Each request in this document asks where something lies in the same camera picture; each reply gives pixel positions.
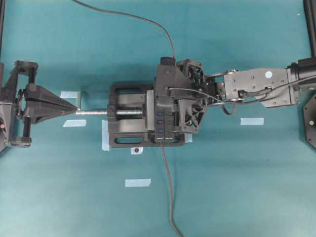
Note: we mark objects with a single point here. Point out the blue tape under vise left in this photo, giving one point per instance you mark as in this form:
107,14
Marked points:
105,136

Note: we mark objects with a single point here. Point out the black multiport USB hub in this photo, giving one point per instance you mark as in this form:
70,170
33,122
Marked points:
165,107

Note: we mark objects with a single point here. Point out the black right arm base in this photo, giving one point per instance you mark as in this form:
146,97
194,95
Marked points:
309,115

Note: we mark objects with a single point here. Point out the blue tape under vise right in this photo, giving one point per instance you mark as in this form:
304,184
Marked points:
188,138

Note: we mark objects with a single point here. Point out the black frame post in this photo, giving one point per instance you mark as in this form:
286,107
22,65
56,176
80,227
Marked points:
310,15
2,12

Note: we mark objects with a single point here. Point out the blue tape strip right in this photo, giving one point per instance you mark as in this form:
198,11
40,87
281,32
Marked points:
251,121

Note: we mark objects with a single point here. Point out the blue tape strip far left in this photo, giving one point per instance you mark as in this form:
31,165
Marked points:
69,94

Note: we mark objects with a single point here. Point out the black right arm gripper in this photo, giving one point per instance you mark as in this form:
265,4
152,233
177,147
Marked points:
191,88

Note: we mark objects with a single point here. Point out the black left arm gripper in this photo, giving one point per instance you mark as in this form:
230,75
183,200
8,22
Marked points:
42,105

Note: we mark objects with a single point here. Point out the tape patch with black dot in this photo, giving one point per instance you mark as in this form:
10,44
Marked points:
136,150

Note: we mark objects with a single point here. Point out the black bench vise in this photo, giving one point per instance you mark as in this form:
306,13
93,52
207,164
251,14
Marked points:
135,130

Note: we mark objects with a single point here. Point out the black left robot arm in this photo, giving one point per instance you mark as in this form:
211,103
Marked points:
23,103

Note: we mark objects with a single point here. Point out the blue tape under vise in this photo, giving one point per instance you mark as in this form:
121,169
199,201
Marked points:
188,138
105,136

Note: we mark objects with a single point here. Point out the black frame post right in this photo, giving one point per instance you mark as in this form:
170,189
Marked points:
310,15

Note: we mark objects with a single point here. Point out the blue tape strip lower left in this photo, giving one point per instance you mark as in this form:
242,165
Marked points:
75,123

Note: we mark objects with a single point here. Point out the silver vise screw crank handle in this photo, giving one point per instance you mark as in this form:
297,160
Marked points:
120,112

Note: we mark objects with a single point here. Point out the black frame post left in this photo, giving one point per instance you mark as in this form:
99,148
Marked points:
2,12

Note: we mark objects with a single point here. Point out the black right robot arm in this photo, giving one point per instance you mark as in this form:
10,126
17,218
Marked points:
269,86

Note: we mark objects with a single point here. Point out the blue tape strip bottom centre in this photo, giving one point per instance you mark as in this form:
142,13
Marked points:
137,183

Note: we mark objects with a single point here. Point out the blue tape strip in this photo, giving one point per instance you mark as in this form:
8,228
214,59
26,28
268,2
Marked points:
75,123
69,94
251,121
137,183

